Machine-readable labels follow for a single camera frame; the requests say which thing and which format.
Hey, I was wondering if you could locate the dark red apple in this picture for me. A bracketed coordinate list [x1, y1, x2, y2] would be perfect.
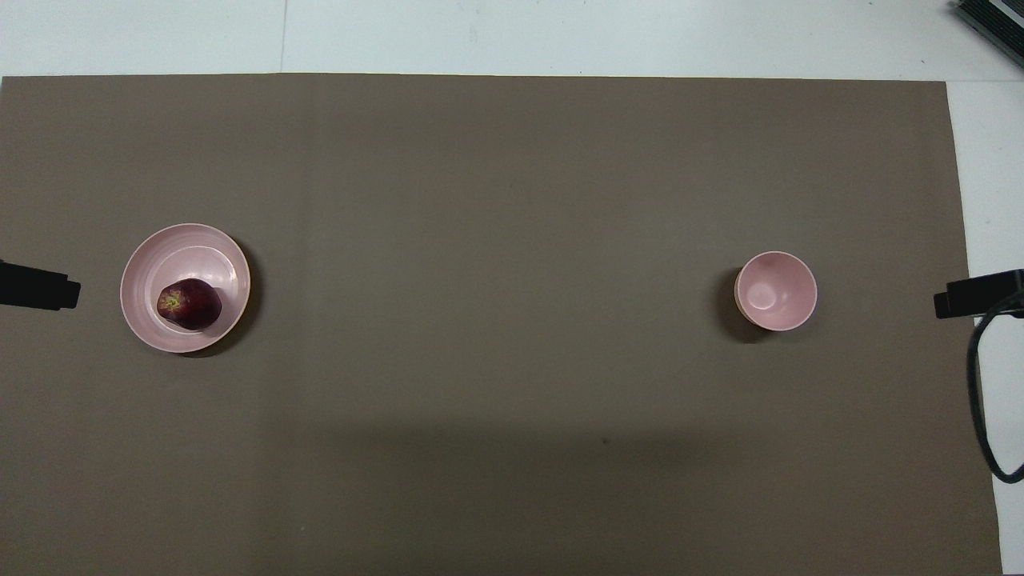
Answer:
[157, 278, 223, 331]

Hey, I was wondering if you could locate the pink plate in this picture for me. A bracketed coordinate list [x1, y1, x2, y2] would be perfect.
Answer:
[120, 223, 251, 354]

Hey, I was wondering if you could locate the pink bowl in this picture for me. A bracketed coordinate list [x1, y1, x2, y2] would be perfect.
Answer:
[734, 251, 818, 332]

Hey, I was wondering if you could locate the dark ribbed device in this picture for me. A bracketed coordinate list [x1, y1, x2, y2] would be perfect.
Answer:
[949, 0, 1024, 69]

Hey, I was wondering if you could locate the brown table mat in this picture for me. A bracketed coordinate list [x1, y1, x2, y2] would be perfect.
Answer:
[0, 74, 1005, 576]

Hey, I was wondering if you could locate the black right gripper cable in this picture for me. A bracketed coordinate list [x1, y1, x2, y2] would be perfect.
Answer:
[966, 292, 1024, 485]

